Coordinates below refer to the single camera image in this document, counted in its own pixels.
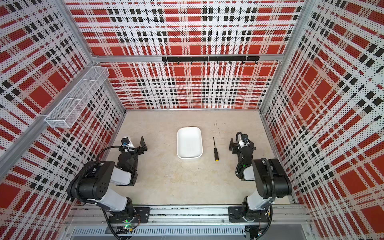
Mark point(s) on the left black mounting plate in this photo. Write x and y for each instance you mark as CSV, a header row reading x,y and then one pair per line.
x,y
133,216

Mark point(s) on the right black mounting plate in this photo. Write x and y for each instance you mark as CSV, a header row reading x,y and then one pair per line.
x,y
243,215

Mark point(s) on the black yellow screwdriver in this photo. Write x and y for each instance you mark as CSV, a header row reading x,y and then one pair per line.
x,y
216,154

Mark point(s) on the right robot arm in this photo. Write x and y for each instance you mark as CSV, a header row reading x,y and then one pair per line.
x,y
270,178

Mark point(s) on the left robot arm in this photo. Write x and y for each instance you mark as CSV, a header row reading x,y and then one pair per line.
x,y
92,183

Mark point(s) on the white wire mesh shelf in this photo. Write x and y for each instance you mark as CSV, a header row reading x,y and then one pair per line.
x,y
69,109

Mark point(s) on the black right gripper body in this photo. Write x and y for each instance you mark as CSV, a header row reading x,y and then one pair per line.
x,y
236,148

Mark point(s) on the black hook rail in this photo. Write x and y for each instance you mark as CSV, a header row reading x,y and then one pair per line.
x,y
212,59

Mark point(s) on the white rectangular plastic bin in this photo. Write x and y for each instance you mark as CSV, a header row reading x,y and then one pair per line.
x,y
189,143

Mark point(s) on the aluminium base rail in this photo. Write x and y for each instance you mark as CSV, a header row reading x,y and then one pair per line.
x,y
289,222

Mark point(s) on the black mounting plate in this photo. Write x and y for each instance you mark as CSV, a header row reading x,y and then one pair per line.
x,y
243,215
133,216

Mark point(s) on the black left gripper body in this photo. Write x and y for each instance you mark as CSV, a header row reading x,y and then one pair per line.
x,y
137,150

